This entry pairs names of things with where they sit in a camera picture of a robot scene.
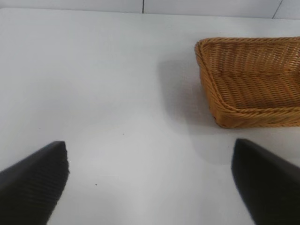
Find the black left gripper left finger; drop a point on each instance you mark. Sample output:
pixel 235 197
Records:
pixel 28 192

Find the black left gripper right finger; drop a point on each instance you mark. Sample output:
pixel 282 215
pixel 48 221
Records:
pixel 269 187

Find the woven wicker basket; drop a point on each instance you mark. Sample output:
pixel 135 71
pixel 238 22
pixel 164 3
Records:
pixel 253 89

